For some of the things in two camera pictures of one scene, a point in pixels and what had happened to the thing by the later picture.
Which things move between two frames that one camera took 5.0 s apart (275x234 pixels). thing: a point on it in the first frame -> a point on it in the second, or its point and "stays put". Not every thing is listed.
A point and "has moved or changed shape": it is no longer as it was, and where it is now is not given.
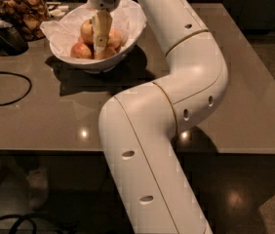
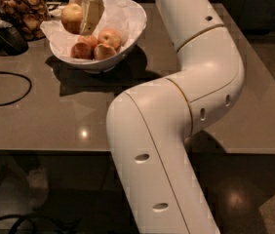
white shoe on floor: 37,187 stays put
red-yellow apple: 87,31 has moved or changed shape
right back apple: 115,38 stays put
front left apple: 81,51 stays put
